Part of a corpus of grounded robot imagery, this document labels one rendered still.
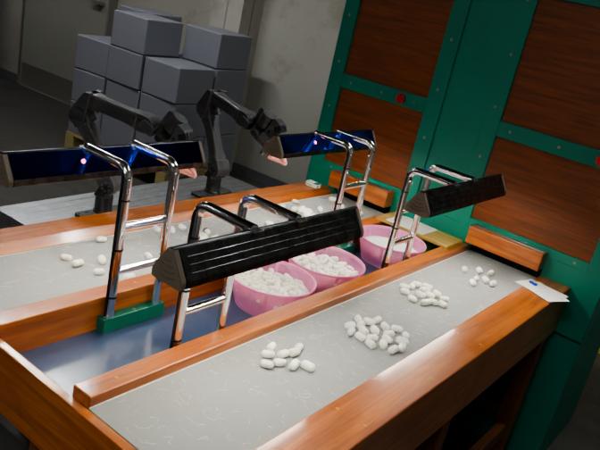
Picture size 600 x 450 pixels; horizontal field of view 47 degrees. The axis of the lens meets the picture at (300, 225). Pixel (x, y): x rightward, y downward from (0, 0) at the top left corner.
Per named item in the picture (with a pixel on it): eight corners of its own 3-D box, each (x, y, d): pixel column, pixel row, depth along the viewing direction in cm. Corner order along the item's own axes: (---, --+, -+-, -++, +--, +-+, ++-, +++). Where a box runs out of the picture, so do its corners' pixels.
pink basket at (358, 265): (270, 286, 222) (276, 259, 219) (294, 260, 247) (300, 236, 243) (349, 312, 217) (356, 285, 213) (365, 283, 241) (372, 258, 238)
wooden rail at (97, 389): (67, 429, 141) (72, 384, 137) (449, 264, 283) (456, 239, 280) (83, 444, 138) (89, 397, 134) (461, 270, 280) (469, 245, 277)
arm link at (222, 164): (230, 174, 295) (218, 99, 295) (219, 175, 290) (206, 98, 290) (221, 177, 299) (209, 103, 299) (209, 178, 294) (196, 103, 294)
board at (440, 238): (375, 219, 283) (376, 216, 283) (393, 213, 295) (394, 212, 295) (446, 249, 266) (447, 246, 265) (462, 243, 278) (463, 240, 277)
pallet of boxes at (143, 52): (228, 181, 554) (254, 37, 517) (162, 192, 494) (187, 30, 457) (133, 141, 607) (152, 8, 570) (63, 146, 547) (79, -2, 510)
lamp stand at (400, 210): (371, 287, 239) (404, 163, 225) (399, 275, 255) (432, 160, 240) (419, 310, 229) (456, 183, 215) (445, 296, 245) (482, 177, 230)
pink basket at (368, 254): (358, 269, 252) (364, 245, 249) (347, 242, 277) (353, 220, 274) (427, 280, 256) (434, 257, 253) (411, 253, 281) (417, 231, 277)
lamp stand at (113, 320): (58, 303, 184) (75, 141, 169) (119, 287, 199) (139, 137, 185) (103, 334, 174) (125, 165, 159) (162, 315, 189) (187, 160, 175)
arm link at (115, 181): (126, 188, 249) (92, 102, 243) (116, 193, 243) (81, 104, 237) (112, 193, 251) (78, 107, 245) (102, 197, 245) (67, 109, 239)
